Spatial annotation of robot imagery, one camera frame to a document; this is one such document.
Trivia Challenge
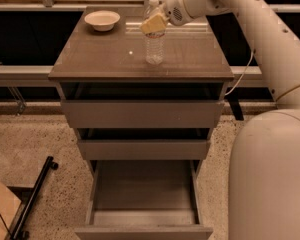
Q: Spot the grey middle drawer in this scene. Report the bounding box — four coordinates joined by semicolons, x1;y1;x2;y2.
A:
78;128;210;160

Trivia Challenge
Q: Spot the clear plastic water bottle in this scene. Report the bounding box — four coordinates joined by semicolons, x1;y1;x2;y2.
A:
144;0;165;65

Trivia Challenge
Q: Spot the black cable at left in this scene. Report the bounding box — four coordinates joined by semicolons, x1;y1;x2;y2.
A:
0;201;12;237

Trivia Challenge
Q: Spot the grey drawer cabinet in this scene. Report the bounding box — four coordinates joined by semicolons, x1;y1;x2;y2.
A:
47;5;235;240

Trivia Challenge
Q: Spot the white cable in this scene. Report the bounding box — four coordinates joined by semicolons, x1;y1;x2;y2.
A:
224;48;256;97

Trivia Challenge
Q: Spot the black wheeled stand leg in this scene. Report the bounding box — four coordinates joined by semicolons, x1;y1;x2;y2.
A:
9;156;58;240

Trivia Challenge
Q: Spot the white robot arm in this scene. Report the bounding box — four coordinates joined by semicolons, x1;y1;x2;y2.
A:
141;0;300;240

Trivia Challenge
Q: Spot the grey top drawer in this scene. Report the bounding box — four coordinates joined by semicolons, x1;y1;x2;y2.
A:
60;83;225;130

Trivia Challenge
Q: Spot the white paper bowl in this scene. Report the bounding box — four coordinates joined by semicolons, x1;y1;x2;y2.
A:
84;11;120;32

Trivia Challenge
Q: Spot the cardboard box at left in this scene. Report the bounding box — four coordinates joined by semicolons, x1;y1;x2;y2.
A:
0;181;21;240

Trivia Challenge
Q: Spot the black bracket behind cabinet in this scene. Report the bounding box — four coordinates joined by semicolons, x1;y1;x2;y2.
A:
226;90;244;121

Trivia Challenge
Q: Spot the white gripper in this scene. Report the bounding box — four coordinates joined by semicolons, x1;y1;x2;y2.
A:
140;0;214;34

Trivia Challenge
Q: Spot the grey open bottom drawer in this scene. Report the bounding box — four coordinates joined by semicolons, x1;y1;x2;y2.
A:
75;160;213;240

